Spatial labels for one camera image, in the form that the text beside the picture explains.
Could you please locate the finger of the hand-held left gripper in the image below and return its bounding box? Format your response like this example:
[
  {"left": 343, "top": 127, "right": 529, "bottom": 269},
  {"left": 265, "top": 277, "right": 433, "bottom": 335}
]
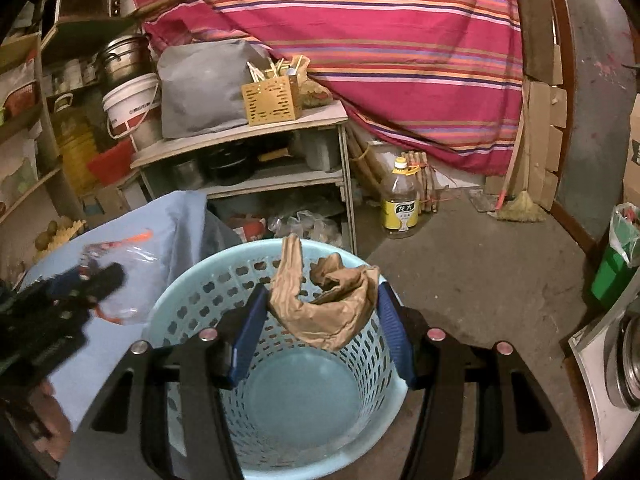
[
  {"left": 47, "top": 262, "right": 126, "bottom": 306},
  {"left": 27, "top": 295, "right": 102, "bottom": 343}
]

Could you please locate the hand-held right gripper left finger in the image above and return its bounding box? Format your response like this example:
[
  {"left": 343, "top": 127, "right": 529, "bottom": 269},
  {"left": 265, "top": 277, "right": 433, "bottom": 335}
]
[{"left": 57, "top": 284, "right": 273, "bottom": 480}]

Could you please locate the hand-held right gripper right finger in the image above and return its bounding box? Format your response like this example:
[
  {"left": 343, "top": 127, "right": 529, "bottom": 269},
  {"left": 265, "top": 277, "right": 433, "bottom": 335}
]
[{"left": 375, "top": 281, "right": 598, "bottom": 480}]

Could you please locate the clear plastic bag orange strip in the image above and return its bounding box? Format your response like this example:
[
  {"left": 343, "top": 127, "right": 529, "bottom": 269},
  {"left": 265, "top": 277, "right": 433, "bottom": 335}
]
[{"left": 80, "top": 227, "right": 166, "bottom": 326}]

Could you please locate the brown paper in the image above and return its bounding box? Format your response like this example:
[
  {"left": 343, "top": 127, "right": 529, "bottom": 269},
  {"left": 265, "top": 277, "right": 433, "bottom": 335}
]
[{"left": 269, "top": 233, "right": 382, "bottom": 352}]

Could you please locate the light blue perforated basket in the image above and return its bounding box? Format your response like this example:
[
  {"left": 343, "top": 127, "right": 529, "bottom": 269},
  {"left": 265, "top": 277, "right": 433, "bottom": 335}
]
[{"left": 141, "top": 239, "right": 427, "bottom": 478}]

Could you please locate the yellow egg carton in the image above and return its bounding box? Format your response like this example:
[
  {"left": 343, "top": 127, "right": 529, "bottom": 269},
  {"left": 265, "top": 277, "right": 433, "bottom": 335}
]
[{"left": 47, "top": 217, "right": 87, "bottom": 243}]

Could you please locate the blue table cover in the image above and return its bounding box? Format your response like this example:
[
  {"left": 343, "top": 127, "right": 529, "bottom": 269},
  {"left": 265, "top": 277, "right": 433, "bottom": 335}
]
[{"left": 17, "top": 191, "right": 211, "bottom": 431}]

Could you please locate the oil bottle yellow label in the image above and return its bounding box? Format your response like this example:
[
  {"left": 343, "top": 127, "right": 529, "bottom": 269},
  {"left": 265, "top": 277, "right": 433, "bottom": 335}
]
[{"left": 381, "top": 156, "right": 421, "bottom": 240}]

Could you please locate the pile of clear plastic bags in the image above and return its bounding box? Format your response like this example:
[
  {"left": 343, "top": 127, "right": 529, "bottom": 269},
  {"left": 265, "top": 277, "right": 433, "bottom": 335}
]
[{"left": 267, "top": 210, "right": 346, "bottom": 248}]

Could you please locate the small steel pot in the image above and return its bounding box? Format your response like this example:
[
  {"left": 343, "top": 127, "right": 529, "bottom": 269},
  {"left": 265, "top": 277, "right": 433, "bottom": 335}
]
[{"left": 167, "top": 157, "right": 206, "bottom": 191}]

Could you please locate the yellow oil jug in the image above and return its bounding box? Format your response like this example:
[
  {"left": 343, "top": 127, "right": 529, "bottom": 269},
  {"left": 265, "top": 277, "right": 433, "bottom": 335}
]
[{"left": 52, "top": 94, "right": 103, "bottom": 196}]

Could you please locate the bundle of wooden sticks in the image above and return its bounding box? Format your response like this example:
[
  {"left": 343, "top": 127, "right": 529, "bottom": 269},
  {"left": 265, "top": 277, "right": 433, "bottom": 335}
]
[{"left": 402, "top": 150, "right": 451, "bottom": 216}]

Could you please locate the wooden corner shelf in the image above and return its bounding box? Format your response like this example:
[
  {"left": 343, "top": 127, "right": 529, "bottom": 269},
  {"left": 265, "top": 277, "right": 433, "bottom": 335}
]
[{"left": 0, "top": 30, "right": 86, "bottom": 271}]

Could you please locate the black cooking pot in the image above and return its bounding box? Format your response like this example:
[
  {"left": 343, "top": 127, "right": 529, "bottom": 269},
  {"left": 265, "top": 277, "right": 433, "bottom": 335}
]
[{"left": 205, "top": 142, "right": 256, "bottom": 186}]

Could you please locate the white plastic bucket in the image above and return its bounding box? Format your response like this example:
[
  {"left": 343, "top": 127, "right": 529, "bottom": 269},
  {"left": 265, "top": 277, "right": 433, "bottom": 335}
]
[{"left": 102, "top": 73, "right": 162, "bottom": 151}]

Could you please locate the straw broom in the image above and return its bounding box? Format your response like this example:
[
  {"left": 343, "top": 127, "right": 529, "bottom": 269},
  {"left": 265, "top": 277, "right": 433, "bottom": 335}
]
[{"left": 487, "top": 105, "right": 548, "bottom": 223}]

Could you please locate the white shelf unit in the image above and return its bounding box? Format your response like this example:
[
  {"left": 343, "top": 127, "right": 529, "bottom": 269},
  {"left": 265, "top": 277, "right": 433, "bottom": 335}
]
[{"left": 130, "top": 100, "right": 358, "bottom": 256}]

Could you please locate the grey cushion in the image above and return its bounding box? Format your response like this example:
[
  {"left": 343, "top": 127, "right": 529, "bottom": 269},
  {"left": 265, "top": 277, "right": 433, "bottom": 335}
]
[{"left": 156, "top": 38, "right": 273, "bottom": 140}]

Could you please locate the large metal pot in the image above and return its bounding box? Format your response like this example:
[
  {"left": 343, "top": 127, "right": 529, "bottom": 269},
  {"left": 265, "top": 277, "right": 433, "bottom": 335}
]
[{"left": 97, "top": 34, "right": 153, "bottom": 88}]

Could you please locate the green bin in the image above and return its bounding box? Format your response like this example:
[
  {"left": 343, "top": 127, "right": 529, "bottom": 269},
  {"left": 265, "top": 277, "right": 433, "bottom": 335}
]
[{"left": 590, "top": 240, "right": 640, "bottom": 311}]

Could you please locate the metal bowl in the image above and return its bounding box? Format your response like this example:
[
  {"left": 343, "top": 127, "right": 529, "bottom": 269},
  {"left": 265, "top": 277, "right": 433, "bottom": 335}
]
[{"left": 602, "top": 305, "right": 640, "bottom": 413}]

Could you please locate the clear food bag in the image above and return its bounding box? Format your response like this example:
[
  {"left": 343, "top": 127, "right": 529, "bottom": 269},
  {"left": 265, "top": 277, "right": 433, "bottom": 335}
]
[{"left": 300, "top": 77, "right": 333, "bottom": 109}]

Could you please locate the white bin bag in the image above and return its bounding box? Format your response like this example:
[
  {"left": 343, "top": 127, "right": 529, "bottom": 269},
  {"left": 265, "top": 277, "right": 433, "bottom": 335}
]
[{"left": 609, "top": 202, "right": 640, "bottom": 266}]

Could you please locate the bunch of chopsticks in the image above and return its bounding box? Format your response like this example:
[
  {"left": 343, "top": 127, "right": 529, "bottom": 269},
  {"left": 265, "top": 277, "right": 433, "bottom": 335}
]
[{"left": 246, "top": 55, "right": 311, "bottom": 83}]

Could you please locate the stack of cardboard sheets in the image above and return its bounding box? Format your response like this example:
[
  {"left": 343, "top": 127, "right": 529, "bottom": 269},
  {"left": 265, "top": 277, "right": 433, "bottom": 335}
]
[{"left": 520, "top": 0, "right": 568, "bottom": 211}]

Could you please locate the red striped cloth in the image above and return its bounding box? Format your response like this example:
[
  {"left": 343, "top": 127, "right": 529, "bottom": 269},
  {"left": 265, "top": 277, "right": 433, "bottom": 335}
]
[{"left": 126, "top": 0, "right": 526, "bottom": 173}]

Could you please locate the toaster oven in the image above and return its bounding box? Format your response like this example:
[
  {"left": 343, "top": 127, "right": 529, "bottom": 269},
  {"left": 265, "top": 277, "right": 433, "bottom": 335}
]
[{"left": 54, "top": 0, "right": 122, "bottom": 23}]

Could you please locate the cardboard box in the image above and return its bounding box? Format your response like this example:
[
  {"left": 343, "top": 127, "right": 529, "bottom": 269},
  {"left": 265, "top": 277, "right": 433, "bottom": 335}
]
[{"left": 625, "top": 110, "right": 640, "bottom": 206}]

